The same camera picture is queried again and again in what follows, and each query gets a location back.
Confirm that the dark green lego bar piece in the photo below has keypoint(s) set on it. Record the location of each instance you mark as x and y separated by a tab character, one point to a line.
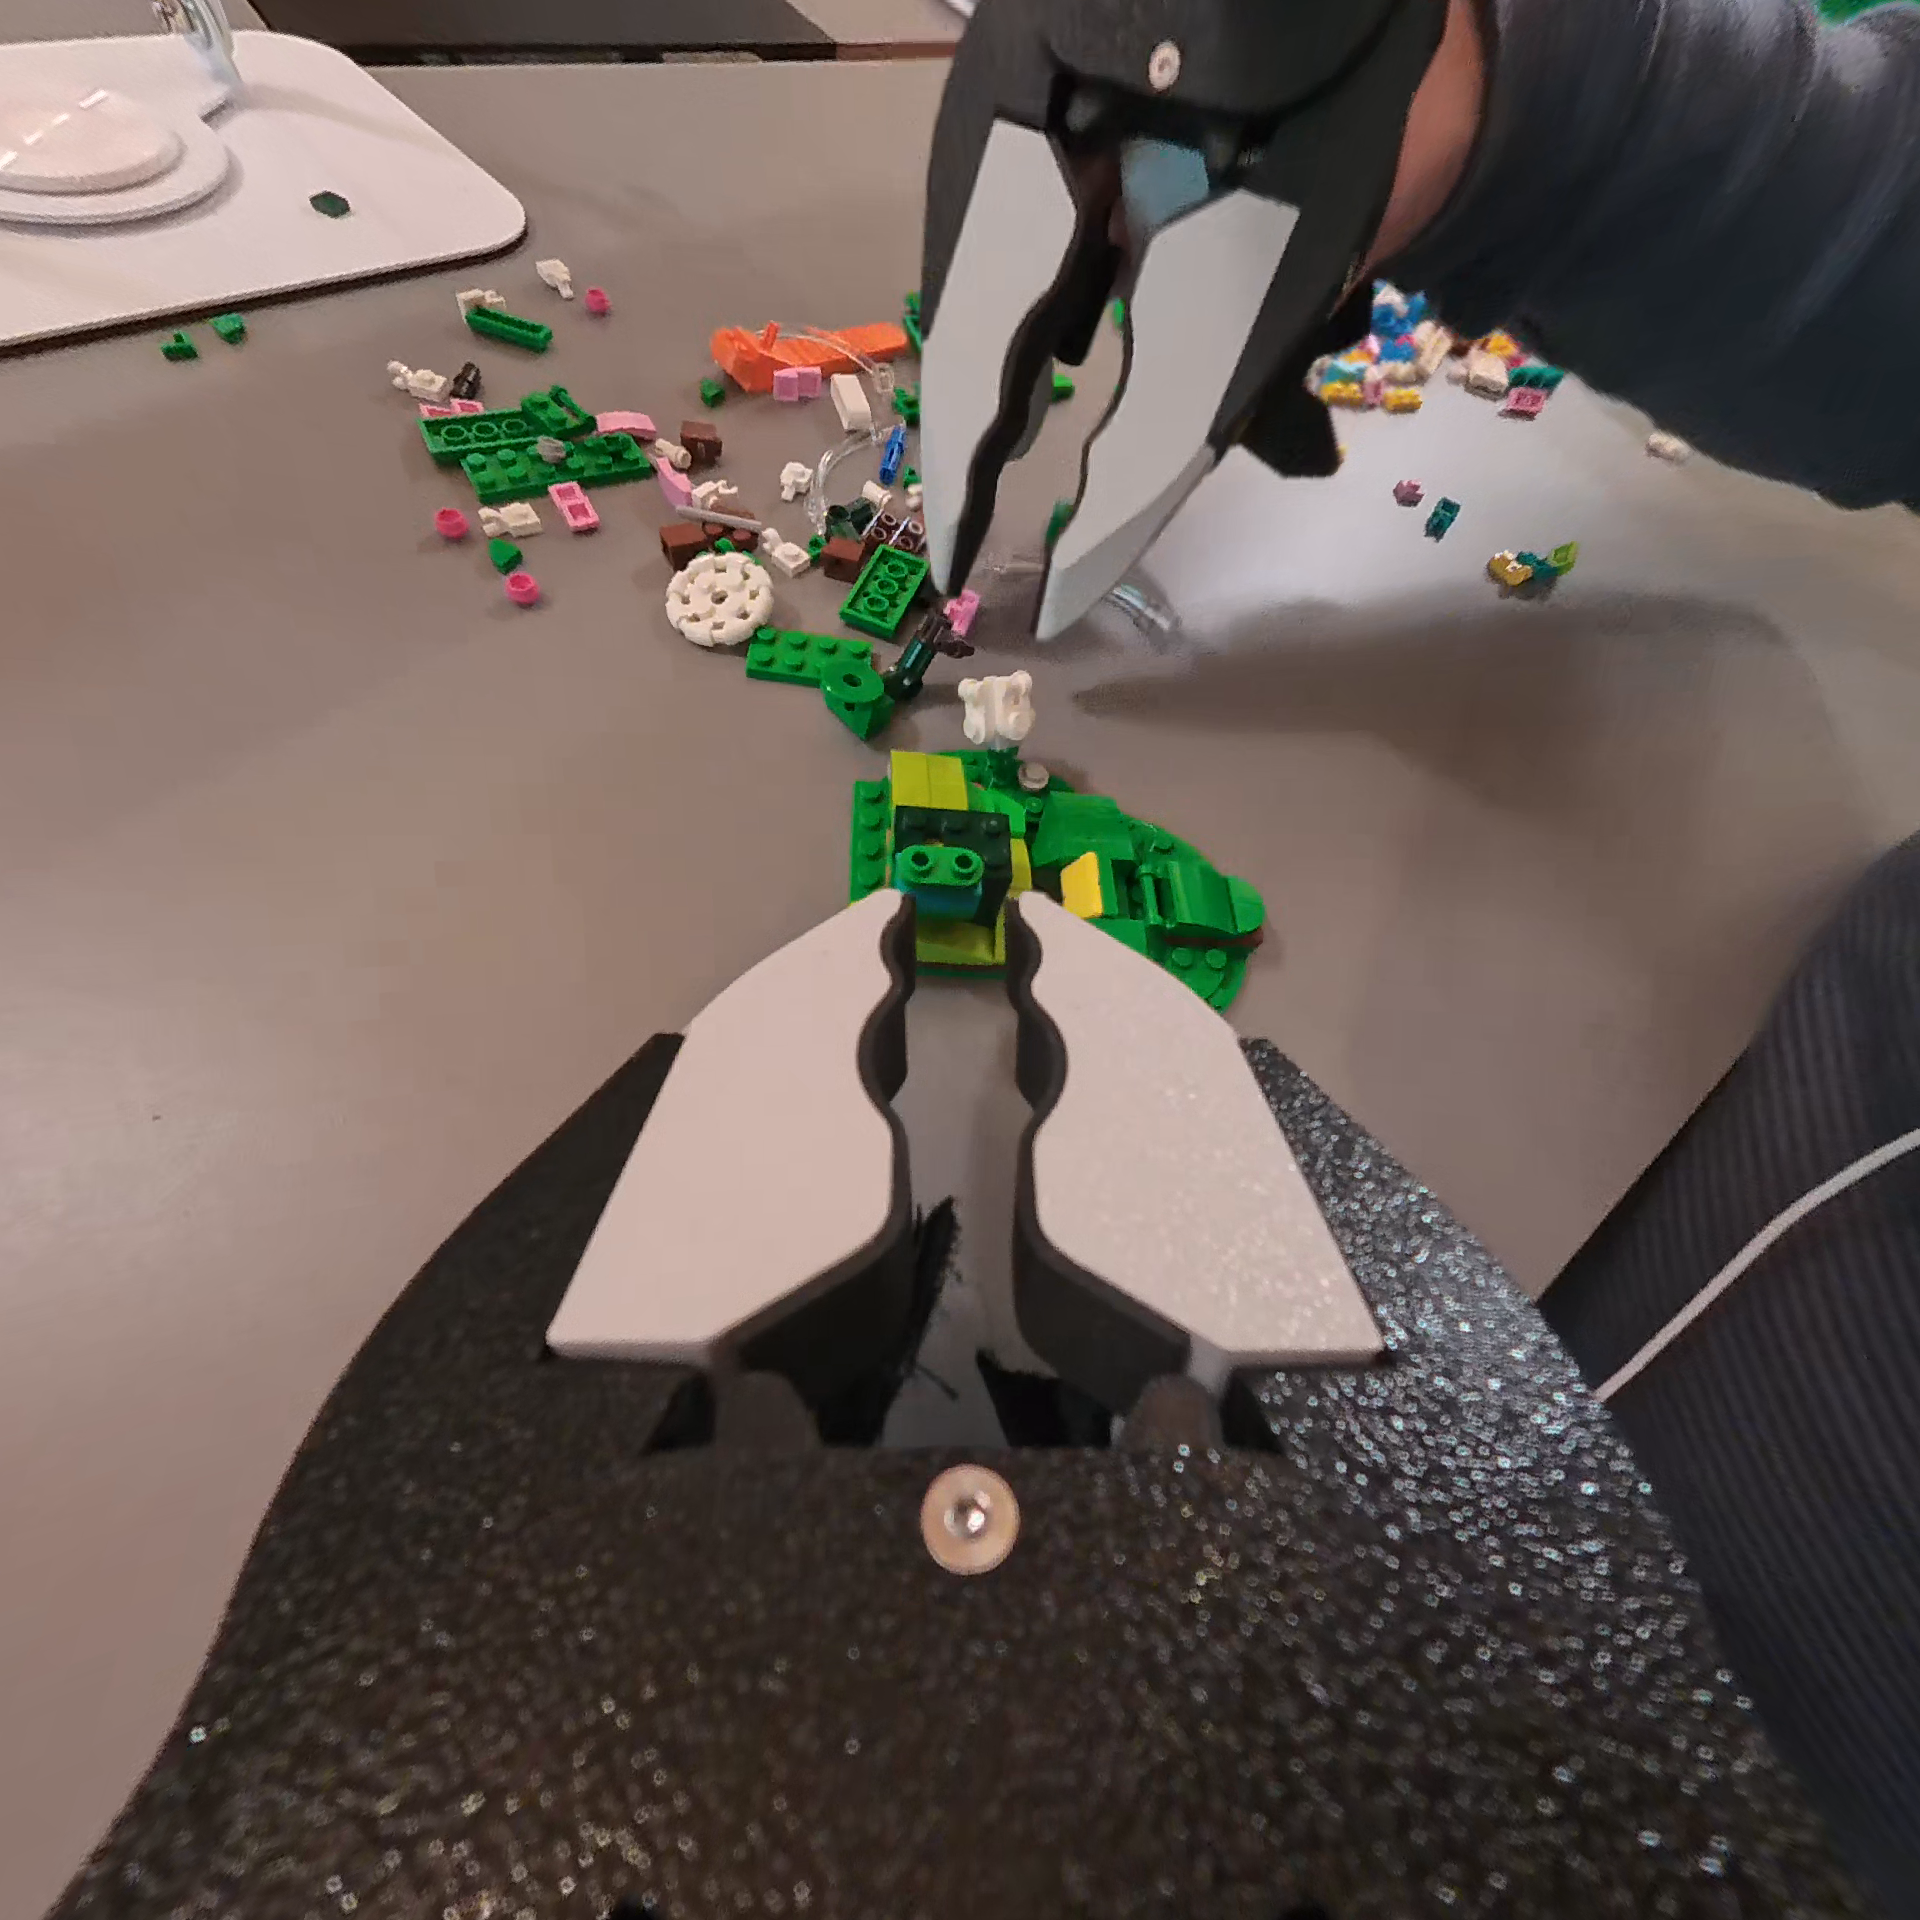
928	653

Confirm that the long clear lego tube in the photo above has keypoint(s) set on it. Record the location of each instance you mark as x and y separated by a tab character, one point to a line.
1139	608

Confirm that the orange brick separator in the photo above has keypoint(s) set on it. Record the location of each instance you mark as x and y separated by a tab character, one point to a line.
810	353

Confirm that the green lego baseplate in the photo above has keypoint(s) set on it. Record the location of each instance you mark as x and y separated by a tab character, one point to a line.
1869	8

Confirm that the pile of green pink lego pieces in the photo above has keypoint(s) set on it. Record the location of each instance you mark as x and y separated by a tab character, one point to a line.
482	436

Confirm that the pile of pastel lego pieces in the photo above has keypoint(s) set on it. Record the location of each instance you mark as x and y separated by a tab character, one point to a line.
1410	361

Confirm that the person's torso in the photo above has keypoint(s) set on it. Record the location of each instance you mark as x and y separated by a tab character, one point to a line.
1771	1499

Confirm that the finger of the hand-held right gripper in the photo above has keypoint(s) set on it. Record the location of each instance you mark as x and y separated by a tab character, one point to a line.
1187	361
985	332

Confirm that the blue lego bar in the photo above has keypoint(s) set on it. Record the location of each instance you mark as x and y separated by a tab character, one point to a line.
891	451

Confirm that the green lego model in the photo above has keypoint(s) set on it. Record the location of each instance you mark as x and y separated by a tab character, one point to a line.
1124	858

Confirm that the person's right forearm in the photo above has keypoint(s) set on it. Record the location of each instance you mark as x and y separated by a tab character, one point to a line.
1695	226

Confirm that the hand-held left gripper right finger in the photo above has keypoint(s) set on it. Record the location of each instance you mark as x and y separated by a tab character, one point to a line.
1187	1170

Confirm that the white desk stand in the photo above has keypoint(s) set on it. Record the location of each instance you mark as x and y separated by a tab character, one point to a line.
300	150

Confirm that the person's right hand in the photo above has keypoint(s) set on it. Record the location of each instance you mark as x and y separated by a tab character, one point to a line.
1431	136

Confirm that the white round lego plate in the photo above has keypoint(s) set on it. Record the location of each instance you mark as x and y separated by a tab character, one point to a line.
720	599

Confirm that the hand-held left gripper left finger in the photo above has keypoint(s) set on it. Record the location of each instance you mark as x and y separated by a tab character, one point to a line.
736	1155

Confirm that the small pink lego piece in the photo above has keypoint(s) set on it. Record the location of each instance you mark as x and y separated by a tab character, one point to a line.
962	608

